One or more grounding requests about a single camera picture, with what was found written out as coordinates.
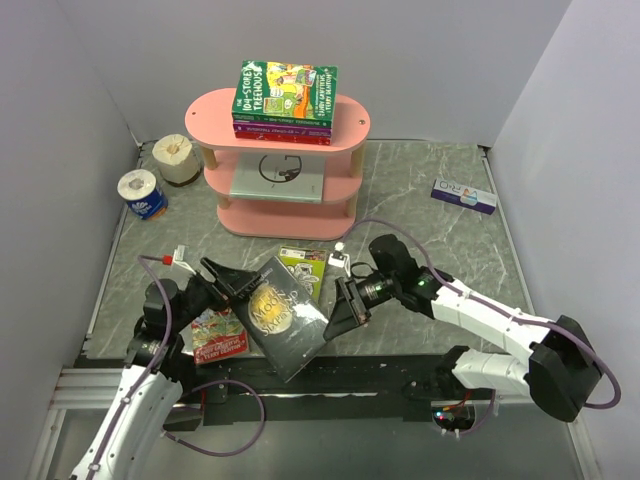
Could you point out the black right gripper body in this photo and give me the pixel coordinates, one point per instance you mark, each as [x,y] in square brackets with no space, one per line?
[375,289]

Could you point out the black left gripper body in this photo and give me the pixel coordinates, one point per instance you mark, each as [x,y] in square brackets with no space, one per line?
[198,297]

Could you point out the black Maugham book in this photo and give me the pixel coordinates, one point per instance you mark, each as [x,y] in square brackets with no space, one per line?
[283,320]

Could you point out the grey Great Gatsby book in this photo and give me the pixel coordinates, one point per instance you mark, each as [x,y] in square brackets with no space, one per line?
[279,177]

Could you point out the red 156-storey treehouse book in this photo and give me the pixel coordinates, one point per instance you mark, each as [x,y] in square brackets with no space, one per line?
[286,138]

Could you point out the purple 117-storey treehouse book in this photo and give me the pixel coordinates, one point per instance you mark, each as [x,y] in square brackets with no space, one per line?
[265,128]

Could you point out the green 104-storey treehouse book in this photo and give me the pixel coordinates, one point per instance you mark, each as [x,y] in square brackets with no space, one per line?
[286,93]

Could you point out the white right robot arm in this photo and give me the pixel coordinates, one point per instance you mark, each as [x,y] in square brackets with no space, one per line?
[551,362]

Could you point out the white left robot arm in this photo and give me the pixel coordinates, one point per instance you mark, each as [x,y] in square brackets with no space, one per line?
[157,374]

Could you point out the red 13-storey treehouse book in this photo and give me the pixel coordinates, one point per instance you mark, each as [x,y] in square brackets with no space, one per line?
[217,336]

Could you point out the lime green treehouse book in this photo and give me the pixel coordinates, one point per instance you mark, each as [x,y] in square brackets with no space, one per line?
[307,265]

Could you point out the blue wrapped toilet paper roll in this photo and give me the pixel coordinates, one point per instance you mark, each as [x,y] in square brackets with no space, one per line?
[140,190]

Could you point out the beige toilet paper roll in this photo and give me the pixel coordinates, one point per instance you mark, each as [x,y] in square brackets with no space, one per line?
[176,160]

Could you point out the purple white small box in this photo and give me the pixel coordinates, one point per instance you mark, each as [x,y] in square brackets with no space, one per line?
[464,196]

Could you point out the pink three-tier shelf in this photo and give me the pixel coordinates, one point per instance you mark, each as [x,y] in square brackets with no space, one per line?
[209,121]

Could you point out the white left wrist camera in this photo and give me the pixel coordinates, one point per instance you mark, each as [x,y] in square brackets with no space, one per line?
[178,259]

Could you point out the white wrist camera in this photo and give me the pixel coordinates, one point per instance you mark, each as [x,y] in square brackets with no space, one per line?
[338,258]
[178,259]

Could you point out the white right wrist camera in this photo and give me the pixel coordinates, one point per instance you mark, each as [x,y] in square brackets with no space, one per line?
[338,258]

